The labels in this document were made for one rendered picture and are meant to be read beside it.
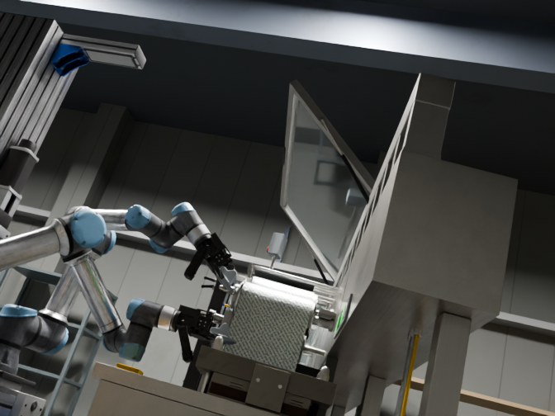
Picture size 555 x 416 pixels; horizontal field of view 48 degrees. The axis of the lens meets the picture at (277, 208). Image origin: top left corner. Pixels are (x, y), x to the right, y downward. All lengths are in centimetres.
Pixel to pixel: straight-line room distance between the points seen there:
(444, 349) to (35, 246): 118
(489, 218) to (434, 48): 306
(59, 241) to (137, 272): 440
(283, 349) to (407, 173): 89
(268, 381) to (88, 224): 71
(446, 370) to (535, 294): 480
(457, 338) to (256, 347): 87
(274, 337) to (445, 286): 89
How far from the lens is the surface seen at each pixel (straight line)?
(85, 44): 251
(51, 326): 244
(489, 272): 129
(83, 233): 193
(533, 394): 584
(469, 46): 435
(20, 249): 190
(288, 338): 203
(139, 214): 211
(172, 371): 594
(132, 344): 203
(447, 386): 129
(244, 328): 204
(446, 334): 130
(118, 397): 178
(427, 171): 134
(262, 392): 179
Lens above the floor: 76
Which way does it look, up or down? 22 degrees up
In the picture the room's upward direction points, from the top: 17 degrees clockwise
